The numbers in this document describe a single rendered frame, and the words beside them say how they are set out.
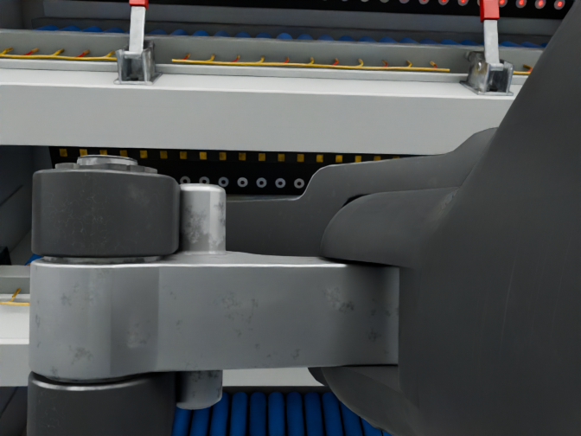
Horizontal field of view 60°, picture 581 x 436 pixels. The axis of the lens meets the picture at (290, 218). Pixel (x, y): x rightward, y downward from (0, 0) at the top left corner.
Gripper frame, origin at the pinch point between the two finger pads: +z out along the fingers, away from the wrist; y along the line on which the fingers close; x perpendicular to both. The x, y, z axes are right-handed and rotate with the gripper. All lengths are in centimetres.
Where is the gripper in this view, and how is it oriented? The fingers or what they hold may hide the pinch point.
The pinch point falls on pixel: (386, 246)
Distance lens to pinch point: 20.2
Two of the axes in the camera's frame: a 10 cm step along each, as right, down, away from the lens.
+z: -0.5, 0.1, 10.0
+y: 10.0, 0.2, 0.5
